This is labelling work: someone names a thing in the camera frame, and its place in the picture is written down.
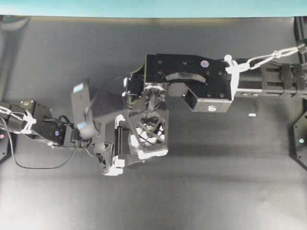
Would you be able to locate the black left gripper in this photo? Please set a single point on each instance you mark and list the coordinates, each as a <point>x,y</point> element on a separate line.
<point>101,144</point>

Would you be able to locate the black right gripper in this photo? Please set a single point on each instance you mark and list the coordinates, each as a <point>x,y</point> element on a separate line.
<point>145,134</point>

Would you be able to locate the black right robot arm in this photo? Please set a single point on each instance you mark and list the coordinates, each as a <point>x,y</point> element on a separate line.
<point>206,86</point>

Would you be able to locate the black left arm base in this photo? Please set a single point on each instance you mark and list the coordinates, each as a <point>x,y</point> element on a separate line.
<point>5,148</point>

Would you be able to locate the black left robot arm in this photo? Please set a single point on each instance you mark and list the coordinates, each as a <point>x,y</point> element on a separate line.
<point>97,129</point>

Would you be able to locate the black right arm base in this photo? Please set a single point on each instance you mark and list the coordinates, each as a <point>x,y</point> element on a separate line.
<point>298,140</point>

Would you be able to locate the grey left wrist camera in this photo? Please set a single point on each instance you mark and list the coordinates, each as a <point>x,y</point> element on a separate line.
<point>82,116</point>

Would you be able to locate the black right frame post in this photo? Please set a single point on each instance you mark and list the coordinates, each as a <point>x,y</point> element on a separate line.
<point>300,37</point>

